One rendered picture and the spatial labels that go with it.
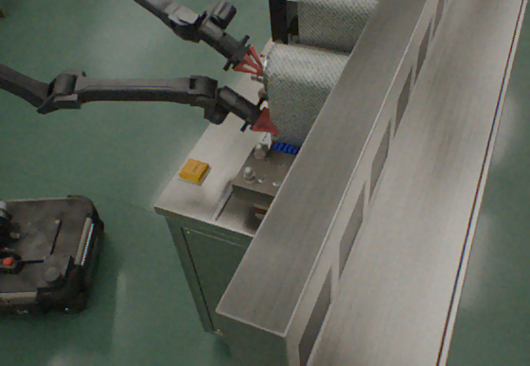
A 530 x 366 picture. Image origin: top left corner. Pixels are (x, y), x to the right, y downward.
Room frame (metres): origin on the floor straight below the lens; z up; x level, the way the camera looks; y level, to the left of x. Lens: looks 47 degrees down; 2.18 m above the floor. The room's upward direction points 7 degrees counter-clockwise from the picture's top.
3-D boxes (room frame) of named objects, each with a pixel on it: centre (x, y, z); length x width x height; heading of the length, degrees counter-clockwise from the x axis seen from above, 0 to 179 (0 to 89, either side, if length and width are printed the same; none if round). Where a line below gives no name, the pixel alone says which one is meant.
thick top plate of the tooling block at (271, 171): (1.00, -0.12, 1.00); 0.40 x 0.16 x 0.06; 62
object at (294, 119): (1.12, -0.14, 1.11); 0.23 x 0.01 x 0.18; 62
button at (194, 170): (1.20, 0.22, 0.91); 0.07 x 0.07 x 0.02; 62
